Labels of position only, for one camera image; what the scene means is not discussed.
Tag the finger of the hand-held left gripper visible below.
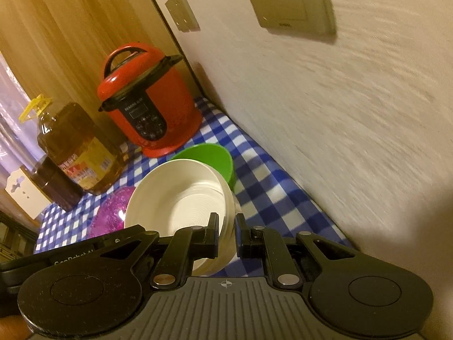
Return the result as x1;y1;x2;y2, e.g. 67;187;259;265
89;224;146;248

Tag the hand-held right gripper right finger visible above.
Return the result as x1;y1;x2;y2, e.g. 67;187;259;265
235;213;362;289

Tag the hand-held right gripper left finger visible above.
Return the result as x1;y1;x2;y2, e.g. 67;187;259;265
95;212;219;290

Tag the pink transparent plastic plate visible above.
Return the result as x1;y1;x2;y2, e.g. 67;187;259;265
88;186;137;239

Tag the white plastic bowl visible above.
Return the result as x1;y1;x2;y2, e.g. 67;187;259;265
123;158;242;277

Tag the green plastic bowl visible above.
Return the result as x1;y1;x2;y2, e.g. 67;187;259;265
169;143;237;192

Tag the dark wooden rack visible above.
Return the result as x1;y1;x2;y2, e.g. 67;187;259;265
0;210;40;256

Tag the blue white checked tablecloth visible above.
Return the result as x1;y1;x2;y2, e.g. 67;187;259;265
33;94;355;277

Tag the brown cylindrical canister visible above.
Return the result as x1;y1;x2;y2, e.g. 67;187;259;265
30;156;86;213

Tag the large cooking oil bottle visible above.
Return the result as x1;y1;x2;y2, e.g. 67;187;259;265
19;93;127;196

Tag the red electric pressure cooker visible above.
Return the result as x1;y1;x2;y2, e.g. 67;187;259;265
97;42;202;158

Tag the sheer white curtain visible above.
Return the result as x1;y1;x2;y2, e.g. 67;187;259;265
0;51;47;185

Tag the wooden cabinet panel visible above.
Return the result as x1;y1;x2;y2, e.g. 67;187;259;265
0;0;185;143

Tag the small beige wall switch plate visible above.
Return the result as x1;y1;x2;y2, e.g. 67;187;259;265
165;0;192;33
173;0;201;30

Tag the large beige wall socket panel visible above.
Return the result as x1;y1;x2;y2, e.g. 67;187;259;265
238;0;337;37

